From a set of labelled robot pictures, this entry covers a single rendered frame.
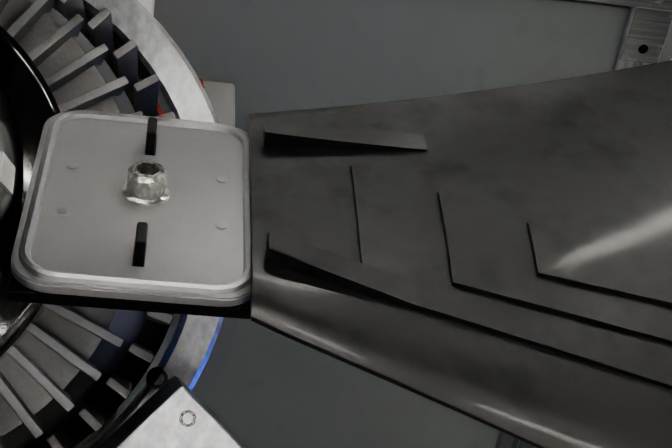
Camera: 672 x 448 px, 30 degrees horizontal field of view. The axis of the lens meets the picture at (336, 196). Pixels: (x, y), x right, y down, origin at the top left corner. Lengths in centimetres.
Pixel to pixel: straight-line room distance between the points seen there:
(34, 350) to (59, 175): 11
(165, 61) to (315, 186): 20
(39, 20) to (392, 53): 69
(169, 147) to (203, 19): 73
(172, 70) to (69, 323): 14
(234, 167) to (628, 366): 13
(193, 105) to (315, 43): 59
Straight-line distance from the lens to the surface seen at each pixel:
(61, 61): 48
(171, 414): 45
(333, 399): 138
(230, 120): 105
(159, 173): 36
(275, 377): 136
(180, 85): 55
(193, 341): 54
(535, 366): 34
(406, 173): 38
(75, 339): 46
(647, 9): 117
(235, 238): 35
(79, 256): 34
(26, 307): 41
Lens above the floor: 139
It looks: 33 degrees down
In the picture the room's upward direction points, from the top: 11 degrees clockwise
